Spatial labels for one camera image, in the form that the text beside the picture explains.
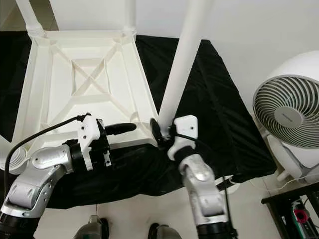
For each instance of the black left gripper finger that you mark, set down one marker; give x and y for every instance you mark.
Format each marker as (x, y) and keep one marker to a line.
(122, 128)

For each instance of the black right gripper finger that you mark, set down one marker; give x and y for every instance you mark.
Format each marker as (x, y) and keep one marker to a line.
(157, 130)

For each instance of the white plastic table top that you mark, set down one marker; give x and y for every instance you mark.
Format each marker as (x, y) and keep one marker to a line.
(109, 109)

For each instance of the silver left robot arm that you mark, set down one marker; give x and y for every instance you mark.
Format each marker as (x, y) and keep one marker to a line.
(40, 179)

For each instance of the black tablecloth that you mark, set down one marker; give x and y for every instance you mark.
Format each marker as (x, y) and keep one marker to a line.
(229, 139)

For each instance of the black metal table leg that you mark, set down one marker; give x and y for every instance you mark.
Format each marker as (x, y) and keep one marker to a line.
(227, 183)

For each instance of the grey left robot foot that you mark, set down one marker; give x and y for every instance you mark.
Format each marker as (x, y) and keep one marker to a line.
(93, 228)

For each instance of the grey robot foot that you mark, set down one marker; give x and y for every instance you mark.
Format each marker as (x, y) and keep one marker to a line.
(93, 228)
(164, 232)

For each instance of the grey right robot foot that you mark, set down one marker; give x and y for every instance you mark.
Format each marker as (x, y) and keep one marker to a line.
(164, 232)

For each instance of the white round fan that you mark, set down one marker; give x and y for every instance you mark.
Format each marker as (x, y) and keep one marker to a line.
(284, 114)

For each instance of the black shelf rack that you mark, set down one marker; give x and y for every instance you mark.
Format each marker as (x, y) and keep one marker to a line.
(279, 199)

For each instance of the pink hair dryer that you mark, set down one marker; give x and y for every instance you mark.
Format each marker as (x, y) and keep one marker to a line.
(300, 216)

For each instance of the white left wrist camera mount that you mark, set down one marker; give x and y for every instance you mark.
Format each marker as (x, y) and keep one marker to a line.
(92, 130)

